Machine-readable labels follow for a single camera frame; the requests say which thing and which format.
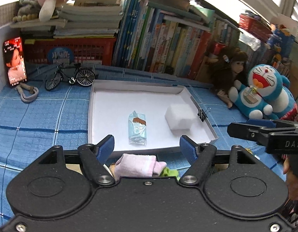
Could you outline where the smartphone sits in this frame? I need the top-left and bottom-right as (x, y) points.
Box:
(3, 37), (27, 88)

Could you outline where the black binder clip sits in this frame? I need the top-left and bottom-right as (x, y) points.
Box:
(197, 109), (210, 122)

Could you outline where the black model bicycle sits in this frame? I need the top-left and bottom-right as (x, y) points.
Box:
(45, 63), (95, 91)

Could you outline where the white foam block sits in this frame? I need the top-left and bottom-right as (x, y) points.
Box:
(165, 103), (196, 131)

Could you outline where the grey plush toy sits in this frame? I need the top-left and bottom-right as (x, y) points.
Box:
(17, 0), (41, 17)

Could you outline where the brown monkey doll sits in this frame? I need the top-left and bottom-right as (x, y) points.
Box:
(204, 48), (248, 108)

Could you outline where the green cloth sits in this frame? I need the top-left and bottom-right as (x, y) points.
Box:
(161, 168), (179, 177)

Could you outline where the blue plaid cloth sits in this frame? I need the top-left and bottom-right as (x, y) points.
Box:
(0, 61), (298, 223)

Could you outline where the person's right hand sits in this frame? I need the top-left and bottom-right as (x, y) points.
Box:
(283, 158), (298, 200)

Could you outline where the grey strap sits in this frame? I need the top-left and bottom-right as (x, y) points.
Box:
(15, 83), (40, 103)

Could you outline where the beige bead bracelet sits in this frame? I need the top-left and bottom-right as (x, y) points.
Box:
(13, 13), (39, 22)

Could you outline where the stack of flat books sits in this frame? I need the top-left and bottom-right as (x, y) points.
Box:
(10, 0), (135, 39)

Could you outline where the white cardboard box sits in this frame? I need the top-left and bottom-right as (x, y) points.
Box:
(88, 79), (219, 153)

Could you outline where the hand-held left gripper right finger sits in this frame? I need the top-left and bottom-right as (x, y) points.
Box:
(179, 135), (261, 186)

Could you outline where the row of upright books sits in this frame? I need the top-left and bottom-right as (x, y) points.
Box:
(113, 0), (239, 80)

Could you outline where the round blue sticker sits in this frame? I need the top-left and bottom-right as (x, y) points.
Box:
(47, 46), (75, 64)

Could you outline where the pink sock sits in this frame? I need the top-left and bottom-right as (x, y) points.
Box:
(114, 153), (167, 182)

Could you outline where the blue cat plush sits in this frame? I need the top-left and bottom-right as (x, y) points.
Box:
(228, 64), (297, 120)

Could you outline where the red plastic basket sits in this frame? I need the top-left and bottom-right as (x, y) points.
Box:
(23, 37), (117, 66)

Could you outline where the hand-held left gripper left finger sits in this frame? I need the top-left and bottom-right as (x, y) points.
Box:
(34, 135), (115, 186)

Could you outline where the blue toy package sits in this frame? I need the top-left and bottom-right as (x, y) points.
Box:
(266, 24), (297, 54)

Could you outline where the small red basket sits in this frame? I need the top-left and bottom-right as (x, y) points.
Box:
(238, 13), (273, 41)

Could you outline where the light blue packet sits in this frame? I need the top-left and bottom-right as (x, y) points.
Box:
(128, 110), (148, 146)

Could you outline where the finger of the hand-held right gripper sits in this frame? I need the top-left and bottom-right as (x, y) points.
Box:
(227, 122), (261, 144)
(247, 119), (279, 127)

